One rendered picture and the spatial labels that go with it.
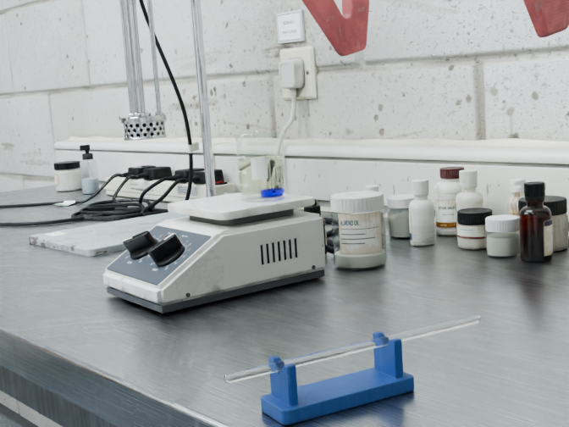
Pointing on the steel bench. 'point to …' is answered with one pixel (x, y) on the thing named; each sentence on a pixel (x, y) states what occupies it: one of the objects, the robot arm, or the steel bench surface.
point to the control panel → (146, 269)
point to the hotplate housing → (233, 260)
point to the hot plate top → (198, 207)
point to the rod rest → (336, 387)
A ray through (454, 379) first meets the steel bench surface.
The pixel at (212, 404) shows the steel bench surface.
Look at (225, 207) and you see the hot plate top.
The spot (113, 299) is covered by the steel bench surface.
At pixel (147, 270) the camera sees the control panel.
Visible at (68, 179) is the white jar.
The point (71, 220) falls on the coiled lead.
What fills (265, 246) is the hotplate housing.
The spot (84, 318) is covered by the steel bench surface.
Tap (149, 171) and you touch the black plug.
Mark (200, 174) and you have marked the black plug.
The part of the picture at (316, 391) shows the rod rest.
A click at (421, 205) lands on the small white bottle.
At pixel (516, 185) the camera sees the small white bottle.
